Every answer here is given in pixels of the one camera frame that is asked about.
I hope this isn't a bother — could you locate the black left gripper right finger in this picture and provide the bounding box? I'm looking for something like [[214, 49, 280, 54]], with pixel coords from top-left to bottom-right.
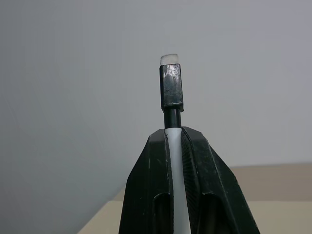
[[180, 126, 259, 234]]

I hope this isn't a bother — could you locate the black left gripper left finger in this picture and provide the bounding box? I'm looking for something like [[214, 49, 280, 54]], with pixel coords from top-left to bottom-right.
[[118, 129, 175, 234]]

